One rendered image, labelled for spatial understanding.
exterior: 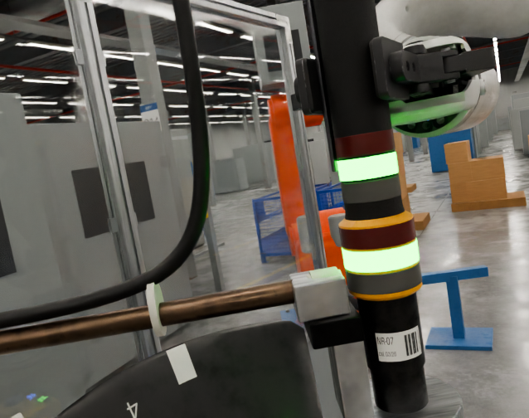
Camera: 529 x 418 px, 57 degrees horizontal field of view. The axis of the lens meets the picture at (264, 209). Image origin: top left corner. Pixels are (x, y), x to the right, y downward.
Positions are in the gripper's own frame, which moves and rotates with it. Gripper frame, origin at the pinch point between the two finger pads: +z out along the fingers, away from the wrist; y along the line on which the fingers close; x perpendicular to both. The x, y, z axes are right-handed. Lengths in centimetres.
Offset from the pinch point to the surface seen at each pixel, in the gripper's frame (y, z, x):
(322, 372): 70, -115, -80
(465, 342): 68, -326, -158
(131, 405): 21.2, 2.9, -21.5
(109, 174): 70, -41, -2
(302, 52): 171, -346, 75
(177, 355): 19.8, -1.6, -19.1
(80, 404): 24.5, 5.0, -20.7
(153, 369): 20.9, 0.2, -19.6
